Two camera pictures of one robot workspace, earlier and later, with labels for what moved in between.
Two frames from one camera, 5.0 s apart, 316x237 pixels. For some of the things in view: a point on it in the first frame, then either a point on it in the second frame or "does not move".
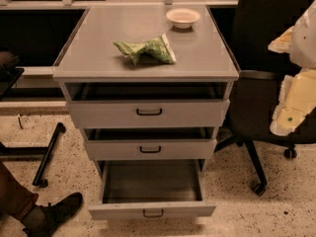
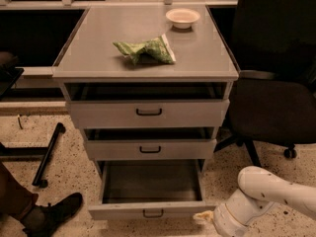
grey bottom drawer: [152, 189] does not move
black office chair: [266, 12] does not move
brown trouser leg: [15, 200] does not move
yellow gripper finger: [281, 44] to [226, 222]
